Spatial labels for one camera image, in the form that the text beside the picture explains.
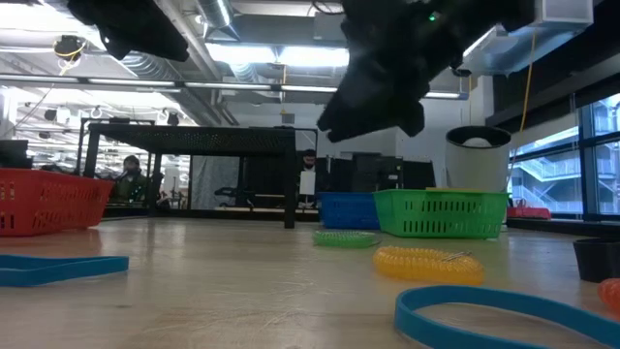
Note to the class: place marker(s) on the blue rubber band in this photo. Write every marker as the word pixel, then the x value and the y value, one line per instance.
pixel 436 329

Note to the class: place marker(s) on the ceiling light strip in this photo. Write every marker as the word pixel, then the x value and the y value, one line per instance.
pixel 218 85

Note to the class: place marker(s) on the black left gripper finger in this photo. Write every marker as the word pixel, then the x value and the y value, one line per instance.
pixel 115 46
pixel 162 46

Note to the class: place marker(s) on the teal rubber band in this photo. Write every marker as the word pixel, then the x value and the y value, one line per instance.
pixel 58 269

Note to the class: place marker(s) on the grey ceiling box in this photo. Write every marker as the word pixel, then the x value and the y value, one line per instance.
pixel 327 26

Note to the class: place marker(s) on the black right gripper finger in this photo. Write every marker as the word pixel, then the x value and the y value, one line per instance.
pixel 353 121
pixel 409 118

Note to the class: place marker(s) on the silver spiral duct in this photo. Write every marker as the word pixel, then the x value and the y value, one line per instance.
pixel 215 12

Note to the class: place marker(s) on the blue plastic basket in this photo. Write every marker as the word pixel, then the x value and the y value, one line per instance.
pixel 346 211

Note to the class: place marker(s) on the grey tarp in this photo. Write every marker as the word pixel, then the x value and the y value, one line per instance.
pixel 215 181

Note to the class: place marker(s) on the red storage bin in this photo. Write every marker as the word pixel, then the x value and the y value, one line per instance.
pixel 528 213

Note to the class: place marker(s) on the person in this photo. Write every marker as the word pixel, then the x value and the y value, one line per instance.
pixel 310 160
pixel 131 184

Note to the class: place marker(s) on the white ceiling air duct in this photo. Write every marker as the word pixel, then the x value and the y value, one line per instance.
pixel 564 12

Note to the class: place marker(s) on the black equipment cabinet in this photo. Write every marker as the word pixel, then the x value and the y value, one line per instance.
pixel 378 172

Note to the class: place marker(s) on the green plastic basket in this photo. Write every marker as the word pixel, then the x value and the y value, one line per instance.
pixel 436 213

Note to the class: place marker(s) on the white paper sheet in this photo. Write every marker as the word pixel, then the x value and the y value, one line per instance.
pixel 308 183

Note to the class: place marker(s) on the black perforated metal riser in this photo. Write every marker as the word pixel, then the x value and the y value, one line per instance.
pixel 194 140

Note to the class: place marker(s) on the red plastic basket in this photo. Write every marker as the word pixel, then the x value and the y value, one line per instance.
pixel 48 203

